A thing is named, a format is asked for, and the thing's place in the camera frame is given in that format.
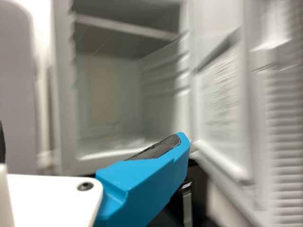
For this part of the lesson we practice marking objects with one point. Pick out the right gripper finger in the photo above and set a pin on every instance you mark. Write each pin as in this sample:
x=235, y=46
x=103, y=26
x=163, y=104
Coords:
x=142, y=184

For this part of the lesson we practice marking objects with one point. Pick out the white incubator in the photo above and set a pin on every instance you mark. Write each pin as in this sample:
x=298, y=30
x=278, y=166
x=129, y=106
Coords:
x=113, y=94

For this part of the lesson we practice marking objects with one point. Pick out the incubator door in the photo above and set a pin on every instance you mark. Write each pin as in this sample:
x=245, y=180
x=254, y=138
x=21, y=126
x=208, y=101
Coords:
x=236, y=94

